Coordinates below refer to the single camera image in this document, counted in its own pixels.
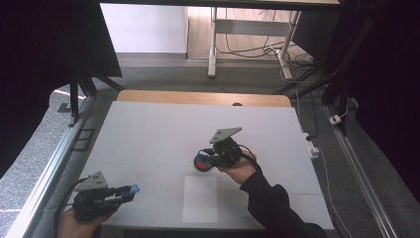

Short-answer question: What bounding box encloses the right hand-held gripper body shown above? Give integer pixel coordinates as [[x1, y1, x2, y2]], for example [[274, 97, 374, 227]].
[[209, 127, 244, 168]]

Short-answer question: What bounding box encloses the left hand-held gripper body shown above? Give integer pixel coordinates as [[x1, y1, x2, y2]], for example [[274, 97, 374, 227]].
[[72, 171, 123, 222]]

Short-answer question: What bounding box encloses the person's right hand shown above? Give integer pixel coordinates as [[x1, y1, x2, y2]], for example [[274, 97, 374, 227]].
[[216, 150, 259, 185]]

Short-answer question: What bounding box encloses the person's left hand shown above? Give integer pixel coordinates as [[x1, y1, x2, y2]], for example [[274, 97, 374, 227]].
[[57, 208, 112, 238]]

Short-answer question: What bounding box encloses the wooden table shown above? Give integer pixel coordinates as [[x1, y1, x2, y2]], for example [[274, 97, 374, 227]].
[[116, 89, 292, 108]]

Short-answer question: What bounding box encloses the white power strip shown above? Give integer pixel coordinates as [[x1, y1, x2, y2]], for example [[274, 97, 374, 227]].
[[301, 132, 320, 159]]

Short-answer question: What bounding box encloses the black metal stand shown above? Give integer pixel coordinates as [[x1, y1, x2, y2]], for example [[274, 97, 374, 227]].
[[273, 9, 356, 137], [66, 59, 124, 129]]

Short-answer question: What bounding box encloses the black curtain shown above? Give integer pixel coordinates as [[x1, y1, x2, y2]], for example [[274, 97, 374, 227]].
[[325, 0, 420, 202], [0, 0, 123, 179]]

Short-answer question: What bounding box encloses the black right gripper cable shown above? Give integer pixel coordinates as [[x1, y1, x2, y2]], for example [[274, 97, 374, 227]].
[[237, 144, 263, 174]]

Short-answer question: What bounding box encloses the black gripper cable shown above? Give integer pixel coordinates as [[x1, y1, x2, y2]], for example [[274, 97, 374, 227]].
[[237, 144, 263, 174], [53, 178, 89, 234]]

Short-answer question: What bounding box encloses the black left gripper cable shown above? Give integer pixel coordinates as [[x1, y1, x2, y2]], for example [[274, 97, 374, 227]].
[[53, 178, 89, 234]]

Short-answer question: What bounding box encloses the aluminium rail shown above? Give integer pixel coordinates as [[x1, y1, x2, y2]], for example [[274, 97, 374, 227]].
[[4, 95, 98, 238], [322, 104, 399, 238]]

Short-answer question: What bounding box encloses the white cable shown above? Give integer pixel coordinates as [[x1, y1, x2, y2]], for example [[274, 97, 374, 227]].
[[317, 148, 355, 238]]

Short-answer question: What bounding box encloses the bundle of black floor cables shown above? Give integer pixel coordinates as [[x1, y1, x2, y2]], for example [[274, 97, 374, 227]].
[[216, 8, 316, 83]]

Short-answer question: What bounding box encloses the white metal desk frame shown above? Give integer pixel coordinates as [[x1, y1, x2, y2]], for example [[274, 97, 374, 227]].
[[207, 7, 302, 81]]

